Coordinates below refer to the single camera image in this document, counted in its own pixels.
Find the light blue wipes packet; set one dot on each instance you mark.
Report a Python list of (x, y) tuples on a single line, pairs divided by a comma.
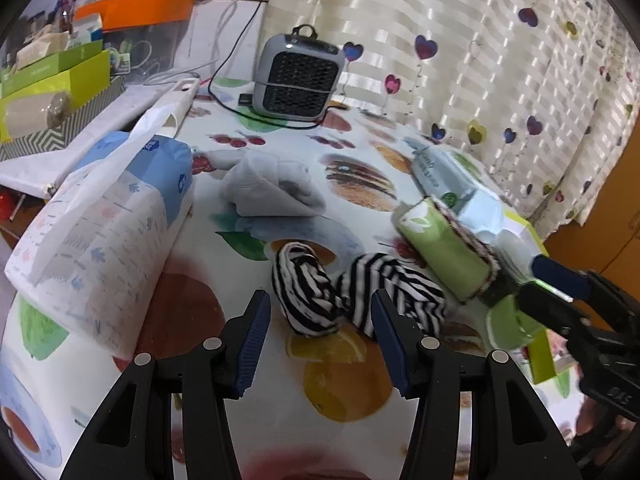
[(450, 175)]

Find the grey zigzag box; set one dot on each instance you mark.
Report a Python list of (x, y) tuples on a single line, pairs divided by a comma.
[(75, 125)]

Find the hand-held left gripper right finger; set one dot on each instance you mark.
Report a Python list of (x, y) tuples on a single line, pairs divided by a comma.
[(392, 345)]

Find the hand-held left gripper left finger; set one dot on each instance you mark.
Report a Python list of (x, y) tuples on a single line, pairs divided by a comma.
[(247, 345)]

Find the green patterned cloth roll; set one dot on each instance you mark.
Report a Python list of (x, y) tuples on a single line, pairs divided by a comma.
[(440, 255)]

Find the dark green box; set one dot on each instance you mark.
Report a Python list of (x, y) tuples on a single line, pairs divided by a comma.
[(60, 60)]

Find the small grey heater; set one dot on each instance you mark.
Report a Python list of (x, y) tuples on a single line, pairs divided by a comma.
[(295, 80)]

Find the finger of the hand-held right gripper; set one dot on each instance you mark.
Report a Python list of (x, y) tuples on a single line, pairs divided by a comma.
[(555, 315), (557, 275)]

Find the lime green box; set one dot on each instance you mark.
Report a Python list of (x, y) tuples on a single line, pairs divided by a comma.
[(85, 77)]

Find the white blue tissue pack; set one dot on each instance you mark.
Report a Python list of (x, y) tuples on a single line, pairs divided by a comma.
[(100, 240)]

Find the white grey sock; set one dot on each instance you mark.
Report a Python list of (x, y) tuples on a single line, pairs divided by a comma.
[(280, 185)]

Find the food print tablecloth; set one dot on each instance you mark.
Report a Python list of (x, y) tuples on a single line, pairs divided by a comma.
[(280, 240)]

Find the beige roll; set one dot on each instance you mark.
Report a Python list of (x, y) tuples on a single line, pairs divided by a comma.
[(35, 112)]

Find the heart print striped curtain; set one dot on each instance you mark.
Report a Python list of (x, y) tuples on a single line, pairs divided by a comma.
[(450, 10)]

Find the white paper roll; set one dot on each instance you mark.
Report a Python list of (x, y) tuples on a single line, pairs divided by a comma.
[(175, 105)]

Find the black white striped sock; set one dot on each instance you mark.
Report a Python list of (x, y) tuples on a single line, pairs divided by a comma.
[(305, 290)]

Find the orange storage box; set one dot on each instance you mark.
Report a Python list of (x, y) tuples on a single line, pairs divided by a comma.
[(145, 7)]

